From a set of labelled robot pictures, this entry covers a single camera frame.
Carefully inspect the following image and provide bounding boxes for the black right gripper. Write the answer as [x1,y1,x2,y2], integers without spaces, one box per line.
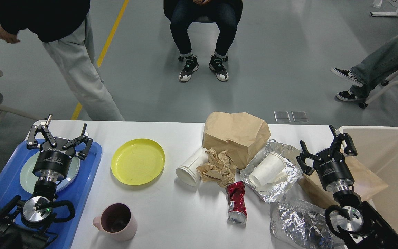
[296,125,358,192]

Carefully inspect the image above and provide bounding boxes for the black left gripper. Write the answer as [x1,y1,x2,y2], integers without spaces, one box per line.
[26,115,93,180]

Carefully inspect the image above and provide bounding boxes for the yellow plastic plate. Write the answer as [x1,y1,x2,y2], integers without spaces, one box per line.
[111,138,165,186]

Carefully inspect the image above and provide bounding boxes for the pink mug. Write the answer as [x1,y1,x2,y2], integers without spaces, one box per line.
[93,203,138,241]

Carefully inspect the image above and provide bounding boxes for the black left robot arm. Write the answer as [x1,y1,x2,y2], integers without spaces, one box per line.
[0,115,93,249]

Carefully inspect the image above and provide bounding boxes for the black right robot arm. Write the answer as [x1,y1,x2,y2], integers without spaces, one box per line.
[296,126,398,249]

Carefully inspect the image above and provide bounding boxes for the pale green plate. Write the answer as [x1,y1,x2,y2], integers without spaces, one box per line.
[19,152,80,194]

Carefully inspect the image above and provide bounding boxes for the floor socket plate right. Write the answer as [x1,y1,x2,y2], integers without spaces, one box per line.
[292,111,309,122]

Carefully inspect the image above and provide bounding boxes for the floor socket plate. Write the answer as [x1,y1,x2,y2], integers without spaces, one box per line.
[274,111,291,123]
[292,111,309,122]

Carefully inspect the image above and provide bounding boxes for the flat brown paper bag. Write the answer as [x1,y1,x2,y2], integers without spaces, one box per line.
[298,157,388,209]

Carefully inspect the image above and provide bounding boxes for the white paper cup on foil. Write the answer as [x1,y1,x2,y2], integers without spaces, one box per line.
[248,152,286,188]

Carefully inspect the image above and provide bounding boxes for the floor socket plate left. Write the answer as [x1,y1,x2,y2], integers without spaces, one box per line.
[274,111,291,123]

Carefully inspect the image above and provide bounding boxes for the beige plastic bin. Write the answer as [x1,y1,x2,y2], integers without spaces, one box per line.
[338,126,398,233]

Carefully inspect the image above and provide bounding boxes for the aluminium foil tray sheet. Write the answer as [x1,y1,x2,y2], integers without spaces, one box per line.
[239,140,303,202]

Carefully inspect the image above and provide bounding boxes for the crumpled aluminium foil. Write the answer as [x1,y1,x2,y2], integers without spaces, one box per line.
[270,197,345,249]

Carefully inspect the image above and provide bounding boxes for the large brown paper bag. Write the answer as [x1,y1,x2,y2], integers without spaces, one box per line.
[202,112,271,170]

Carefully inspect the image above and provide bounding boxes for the crushed red soda can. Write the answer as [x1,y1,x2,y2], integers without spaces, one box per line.
[226,181,247,225]

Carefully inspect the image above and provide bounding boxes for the crumpled brown paper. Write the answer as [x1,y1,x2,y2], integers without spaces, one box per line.
[196,148,236,188]

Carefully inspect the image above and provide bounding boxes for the standing person grey trousers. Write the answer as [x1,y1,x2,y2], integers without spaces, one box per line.
[0,0,124,121]

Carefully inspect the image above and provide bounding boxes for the seated person in jeans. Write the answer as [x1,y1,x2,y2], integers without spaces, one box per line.
[331,35,398,101]

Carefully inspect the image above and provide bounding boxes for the white paper cup lying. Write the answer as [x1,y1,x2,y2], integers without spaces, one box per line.
[176,148,208,187]

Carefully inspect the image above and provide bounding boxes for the white table leg base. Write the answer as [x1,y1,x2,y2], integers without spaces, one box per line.
[370,0,398,18]

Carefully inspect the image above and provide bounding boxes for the seated person in black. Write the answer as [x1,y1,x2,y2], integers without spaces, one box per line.
[163,0,243,82]

